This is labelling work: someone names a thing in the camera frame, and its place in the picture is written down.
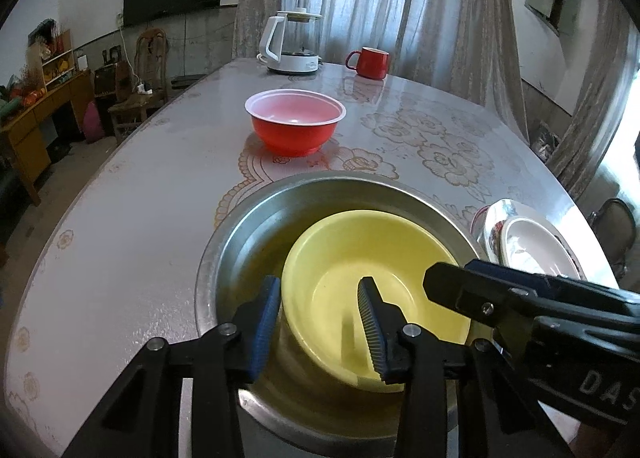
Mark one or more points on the stainless steel bowl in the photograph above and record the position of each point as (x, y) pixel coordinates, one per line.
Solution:
(250, 238)

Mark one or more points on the pink bag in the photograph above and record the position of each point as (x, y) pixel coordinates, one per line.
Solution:
(93, 123)

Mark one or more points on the white power strip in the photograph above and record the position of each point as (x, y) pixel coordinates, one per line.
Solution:
(143, 88)

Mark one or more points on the small wooden shelf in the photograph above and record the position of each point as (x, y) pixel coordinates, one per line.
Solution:
(55, 63)

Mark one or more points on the dark wooden chair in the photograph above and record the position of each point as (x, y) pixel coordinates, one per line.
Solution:
(615, 228)

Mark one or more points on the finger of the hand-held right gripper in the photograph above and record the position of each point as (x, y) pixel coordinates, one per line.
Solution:
(515, 274)
(465, 293)

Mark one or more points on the white electric glass kettle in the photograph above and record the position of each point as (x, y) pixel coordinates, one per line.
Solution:
(295, 46)

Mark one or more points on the red plastic bowl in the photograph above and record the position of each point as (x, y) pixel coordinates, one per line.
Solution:
(295, 133)

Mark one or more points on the yellow plastic bowl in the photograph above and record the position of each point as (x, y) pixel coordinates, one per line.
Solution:
(350, 248)

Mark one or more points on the small plain white plate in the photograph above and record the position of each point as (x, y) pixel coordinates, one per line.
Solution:
(535, 243)

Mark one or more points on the red mug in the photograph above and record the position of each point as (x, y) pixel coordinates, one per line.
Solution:
(370, 63)

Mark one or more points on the yellow wooden desk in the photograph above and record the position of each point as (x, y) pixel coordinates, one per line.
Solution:
(35, 123)

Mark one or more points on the white lace table mat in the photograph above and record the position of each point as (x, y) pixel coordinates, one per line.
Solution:
(425, 138)

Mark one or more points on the narrow beige curtain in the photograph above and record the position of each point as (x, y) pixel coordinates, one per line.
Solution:
(600, 88)

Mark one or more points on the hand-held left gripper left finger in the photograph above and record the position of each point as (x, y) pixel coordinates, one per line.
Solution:
(265, 328)

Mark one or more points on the carved wooden chair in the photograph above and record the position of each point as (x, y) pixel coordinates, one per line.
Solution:
(145, 83)

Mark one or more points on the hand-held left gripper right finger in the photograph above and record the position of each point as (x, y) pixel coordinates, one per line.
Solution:
(372, 333)

